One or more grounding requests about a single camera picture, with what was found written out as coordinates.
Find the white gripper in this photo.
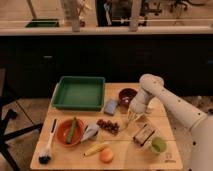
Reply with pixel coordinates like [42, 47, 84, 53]
[127, 99, 147, 123]

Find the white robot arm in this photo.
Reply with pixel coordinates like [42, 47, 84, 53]
[129, 74, 213, 171]

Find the dark red bowl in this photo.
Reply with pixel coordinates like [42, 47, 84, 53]
[118, 88, 137, 107]

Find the purple grapes bunch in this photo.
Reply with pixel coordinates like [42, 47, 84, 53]
[97, 119, 119, 135]

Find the blue sponge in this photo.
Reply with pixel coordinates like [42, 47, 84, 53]
[104, 99, 118, 116]

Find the green cup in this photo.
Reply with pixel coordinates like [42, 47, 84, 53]
[150, 137, 167, 155]

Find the yellow corn cob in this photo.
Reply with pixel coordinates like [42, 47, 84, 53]
[84, 142, 108, 156]

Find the orange fruit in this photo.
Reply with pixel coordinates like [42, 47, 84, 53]
[99, 148, 114, 163]

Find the green plastic tray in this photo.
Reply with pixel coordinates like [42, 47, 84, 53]
[52, 76, 105, 111]

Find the green cucumber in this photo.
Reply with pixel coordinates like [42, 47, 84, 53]
[66, 117, 77, 144]

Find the orange plate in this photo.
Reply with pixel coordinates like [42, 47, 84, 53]
[56, 119, 84, 147]

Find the dark counter cabinet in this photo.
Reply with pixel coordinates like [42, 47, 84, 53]
[0, 35, 213, 98]

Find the black chair base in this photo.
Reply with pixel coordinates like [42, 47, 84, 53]
[0, 99, 43, 171]

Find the green bin in background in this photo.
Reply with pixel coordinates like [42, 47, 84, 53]
[26, 19, 59, 28]

